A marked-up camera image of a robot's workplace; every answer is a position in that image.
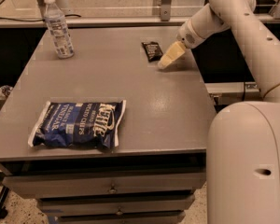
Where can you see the grey metal rail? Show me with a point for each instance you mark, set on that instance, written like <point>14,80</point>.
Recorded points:
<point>83,22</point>

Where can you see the grey top drawer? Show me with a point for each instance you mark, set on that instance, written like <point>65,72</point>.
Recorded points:
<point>105,183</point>

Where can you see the black rxbar chocolate bar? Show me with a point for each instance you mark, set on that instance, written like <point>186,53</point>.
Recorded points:
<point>152,50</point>

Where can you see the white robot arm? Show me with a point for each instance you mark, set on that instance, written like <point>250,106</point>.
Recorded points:
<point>243,148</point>

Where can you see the grey middle drawer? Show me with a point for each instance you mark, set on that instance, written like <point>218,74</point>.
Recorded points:
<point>153,202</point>

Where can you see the blue kettle chips bag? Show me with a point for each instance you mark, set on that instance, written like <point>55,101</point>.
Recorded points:
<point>78,124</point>

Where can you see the metal post bracket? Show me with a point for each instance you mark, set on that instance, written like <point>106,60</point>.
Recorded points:
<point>165,12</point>

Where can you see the grey drawer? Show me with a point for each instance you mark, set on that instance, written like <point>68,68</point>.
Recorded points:
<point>153,202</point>
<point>171,217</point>
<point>105,183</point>

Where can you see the grey bottom drawer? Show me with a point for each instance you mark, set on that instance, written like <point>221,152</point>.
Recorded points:
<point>171,217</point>

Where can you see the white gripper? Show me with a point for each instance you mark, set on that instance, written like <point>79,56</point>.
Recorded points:
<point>188,36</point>

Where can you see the grey lower rail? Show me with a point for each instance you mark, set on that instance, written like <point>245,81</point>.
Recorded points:
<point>233,92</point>

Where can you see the clear plastic water bottle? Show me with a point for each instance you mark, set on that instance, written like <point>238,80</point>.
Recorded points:
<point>58,29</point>

